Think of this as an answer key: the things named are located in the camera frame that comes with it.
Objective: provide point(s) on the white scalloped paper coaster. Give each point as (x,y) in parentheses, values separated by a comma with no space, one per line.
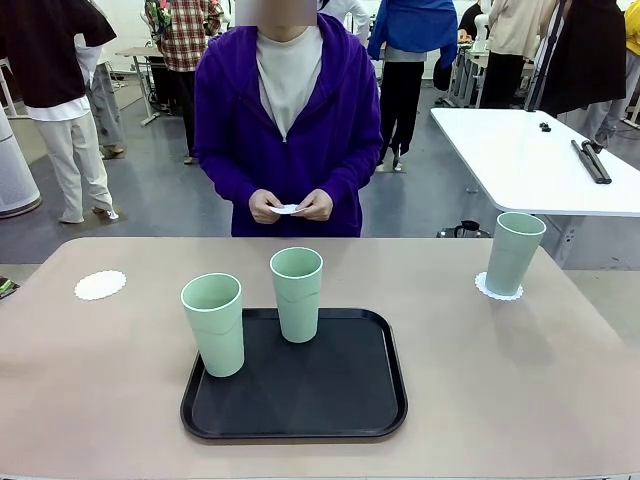
(505,297)
(287,209)
(100,285)

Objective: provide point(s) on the light green tall cup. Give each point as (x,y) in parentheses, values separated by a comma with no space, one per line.
(215,340)
(512,260)
(297,310)

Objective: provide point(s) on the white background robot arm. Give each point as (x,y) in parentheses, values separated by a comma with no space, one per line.
(481,25)

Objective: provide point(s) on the person's left forearm purple sleeve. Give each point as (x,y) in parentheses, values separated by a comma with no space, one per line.
(352,172)

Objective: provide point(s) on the person's right forearm purple sleeve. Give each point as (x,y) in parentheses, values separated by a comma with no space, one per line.
(222,175)

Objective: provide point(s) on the person's right hand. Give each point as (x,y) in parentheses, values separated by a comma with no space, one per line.
(261,205)

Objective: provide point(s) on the person's left hand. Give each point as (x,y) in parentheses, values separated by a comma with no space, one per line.
(320,207)

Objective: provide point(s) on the white cylindrical air purifier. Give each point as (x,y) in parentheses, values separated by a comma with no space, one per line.
(15,175)

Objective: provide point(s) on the person in grey trousers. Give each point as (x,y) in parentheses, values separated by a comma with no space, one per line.
(107,110)

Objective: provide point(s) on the person in black shirt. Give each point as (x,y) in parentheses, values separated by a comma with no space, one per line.
(45,50)

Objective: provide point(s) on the grey background desk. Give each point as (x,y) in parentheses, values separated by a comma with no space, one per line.
(142,51)

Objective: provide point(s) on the person in plaid shirt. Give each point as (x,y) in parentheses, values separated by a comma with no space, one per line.
(185,35)

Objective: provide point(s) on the black plastic serving tray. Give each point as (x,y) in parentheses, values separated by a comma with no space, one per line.
(300,395)

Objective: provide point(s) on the person in purple hoodie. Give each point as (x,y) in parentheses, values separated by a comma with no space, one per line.
(295,150)

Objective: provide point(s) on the person in white shirt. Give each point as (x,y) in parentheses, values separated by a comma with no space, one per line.
(356,15)

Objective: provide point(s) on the black electric kettle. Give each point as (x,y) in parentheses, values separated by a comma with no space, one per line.
(467,230)

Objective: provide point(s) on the black hanging bag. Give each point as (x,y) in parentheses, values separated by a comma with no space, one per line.
(442,75)

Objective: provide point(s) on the person in blue jacket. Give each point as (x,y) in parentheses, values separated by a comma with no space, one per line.
(415,25)

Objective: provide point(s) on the white folding table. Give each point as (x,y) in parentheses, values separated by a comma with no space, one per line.
(525,160)

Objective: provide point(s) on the small black clamp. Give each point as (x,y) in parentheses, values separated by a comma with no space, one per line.
(545,126)

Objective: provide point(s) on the person in beige top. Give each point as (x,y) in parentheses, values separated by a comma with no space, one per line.
(515,25)

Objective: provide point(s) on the black stand pole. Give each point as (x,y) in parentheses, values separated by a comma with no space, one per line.
(542,75)

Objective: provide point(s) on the black folded tripod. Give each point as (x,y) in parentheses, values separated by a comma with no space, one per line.
(595,167)

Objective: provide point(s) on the person in black coat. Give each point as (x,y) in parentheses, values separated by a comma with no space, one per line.
(585,60)

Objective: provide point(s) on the person in yellow top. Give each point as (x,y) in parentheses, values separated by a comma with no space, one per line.
(634,30)

